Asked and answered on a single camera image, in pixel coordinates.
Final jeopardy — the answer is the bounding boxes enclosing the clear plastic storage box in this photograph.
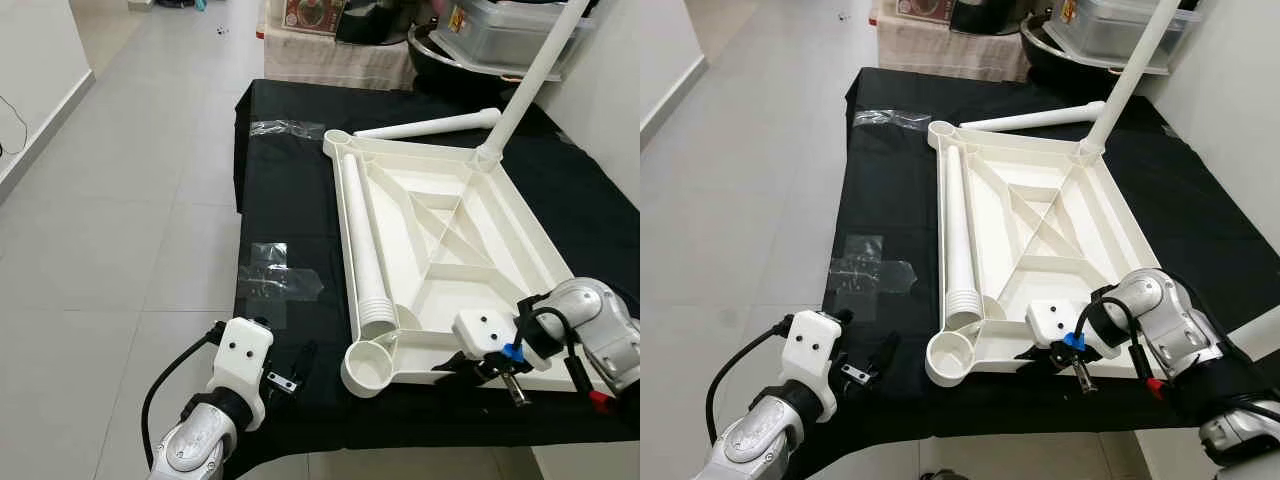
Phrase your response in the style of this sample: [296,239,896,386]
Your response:
[1045,0,1201,71]
[440,0,596,76]

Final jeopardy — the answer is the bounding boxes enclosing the black bag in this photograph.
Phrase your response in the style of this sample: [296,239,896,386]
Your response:
[335,0,441,46]
[948,0,1046,36]

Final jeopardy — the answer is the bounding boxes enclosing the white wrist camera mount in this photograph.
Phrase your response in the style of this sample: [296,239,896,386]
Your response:
[782,310,843,401]
[208,318,276,416]
[452,310,551,373]
[1025,298,1116,366]

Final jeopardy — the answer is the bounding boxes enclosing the black tablecloth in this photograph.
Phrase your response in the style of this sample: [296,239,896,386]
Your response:
[232,78,641,479]
[822,65,1280,476]

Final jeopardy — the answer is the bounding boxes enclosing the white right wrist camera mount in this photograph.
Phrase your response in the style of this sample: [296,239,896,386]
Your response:
[1025,298,1116,366]
[452,310,551,373]

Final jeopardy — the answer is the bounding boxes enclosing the white plastic children table top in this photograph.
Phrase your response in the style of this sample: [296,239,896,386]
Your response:
[322,128,626,399]
[925,118,1191,389]

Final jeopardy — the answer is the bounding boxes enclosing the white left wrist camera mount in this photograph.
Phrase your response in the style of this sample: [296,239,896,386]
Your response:
[782,310,843,401]
[208,318,276,416]

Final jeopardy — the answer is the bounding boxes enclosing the checked cloth covered bench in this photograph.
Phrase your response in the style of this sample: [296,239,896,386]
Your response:
[875,10,1031,81]
[262,25,416,91]

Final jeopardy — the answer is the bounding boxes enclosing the crumpled clear plastic sheet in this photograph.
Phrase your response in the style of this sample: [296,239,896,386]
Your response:
[238,242,323,303]
[828,235,916,296]

